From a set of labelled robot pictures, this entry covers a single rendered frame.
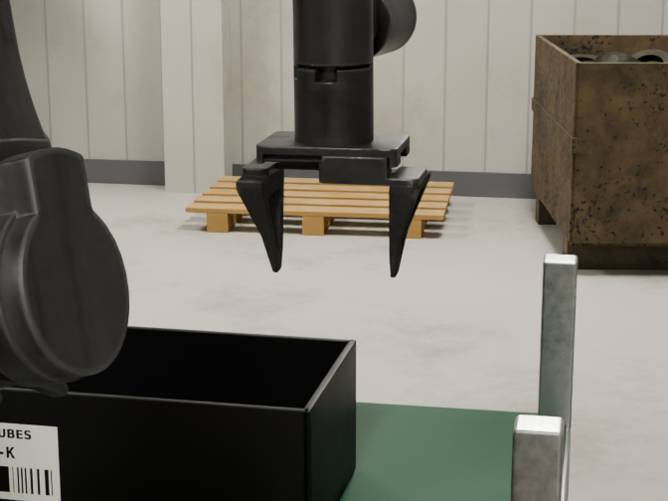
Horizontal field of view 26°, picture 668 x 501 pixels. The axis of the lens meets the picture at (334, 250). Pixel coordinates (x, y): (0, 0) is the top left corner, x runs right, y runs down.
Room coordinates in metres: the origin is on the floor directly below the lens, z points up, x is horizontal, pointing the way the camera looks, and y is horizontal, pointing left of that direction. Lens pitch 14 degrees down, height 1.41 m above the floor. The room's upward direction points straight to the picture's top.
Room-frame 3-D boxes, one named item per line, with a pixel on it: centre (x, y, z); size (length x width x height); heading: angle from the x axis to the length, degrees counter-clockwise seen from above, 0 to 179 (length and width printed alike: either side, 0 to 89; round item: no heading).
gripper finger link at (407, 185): (1.03, -0.03, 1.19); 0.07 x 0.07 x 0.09; 78
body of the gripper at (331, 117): (1.03, 0.00, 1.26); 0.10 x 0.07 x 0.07; 78
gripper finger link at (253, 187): (1.04, 0.03, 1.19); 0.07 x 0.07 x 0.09; 78
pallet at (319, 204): (6.40, 0.04, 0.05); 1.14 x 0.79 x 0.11; 80
